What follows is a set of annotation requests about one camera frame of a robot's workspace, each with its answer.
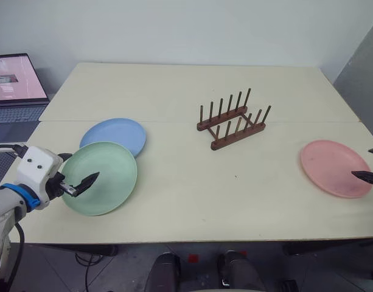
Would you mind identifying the blue plastic plate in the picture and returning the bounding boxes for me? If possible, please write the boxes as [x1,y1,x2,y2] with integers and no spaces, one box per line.
[79,117,147,158]

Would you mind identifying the pink red plastic plate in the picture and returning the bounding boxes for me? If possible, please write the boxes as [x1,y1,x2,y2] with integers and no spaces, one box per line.
[299,139,373,199]

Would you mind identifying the open grey laptop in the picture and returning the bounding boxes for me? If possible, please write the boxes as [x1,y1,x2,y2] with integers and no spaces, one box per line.
[0,53,51,123]

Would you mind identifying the dark rounded shape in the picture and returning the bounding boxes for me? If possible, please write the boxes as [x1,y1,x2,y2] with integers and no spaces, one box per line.
[150,251,183,292]
[216,249,267,292]

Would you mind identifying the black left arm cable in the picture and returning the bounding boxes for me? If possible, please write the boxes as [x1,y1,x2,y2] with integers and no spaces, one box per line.
[0,143,26,280]

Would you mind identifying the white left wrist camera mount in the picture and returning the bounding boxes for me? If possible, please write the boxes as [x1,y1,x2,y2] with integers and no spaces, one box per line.
[15,145,66,210]

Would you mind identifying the black table frame bar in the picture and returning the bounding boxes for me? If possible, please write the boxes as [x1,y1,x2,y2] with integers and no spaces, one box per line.
[282,238,373,257]

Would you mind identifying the brown wooden plate rack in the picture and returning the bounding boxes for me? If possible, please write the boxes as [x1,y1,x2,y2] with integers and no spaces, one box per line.
[196,88,272,151]

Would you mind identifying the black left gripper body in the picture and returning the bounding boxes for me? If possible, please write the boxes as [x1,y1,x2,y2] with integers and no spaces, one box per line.
[46,172,77,201]

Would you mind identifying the green plastic plate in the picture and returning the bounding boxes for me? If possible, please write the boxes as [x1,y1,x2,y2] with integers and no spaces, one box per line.
[61,141,138,217]

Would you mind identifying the thin black floor cable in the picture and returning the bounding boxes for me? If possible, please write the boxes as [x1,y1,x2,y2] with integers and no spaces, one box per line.
[74,253,103,292]

